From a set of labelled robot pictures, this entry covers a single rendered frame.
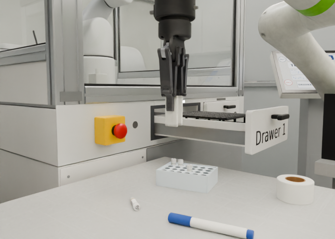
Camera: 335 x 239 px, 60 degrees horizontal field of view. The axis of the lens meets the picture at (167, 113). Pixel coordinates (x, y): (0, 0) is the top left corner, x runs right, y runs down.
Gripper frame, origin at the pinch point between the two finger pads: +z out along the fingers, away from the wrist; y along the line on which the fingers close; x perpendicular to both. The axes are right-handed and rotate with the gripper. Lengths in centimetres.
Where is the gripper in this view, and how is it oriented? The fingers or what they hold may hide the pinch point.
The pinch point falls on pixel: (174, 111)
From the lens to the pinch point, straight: 67.4
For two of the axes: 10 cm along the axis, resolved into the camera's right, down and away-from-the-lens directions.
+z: -0.1, 10.0, 0.9
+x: 9.1, 0.4, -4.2
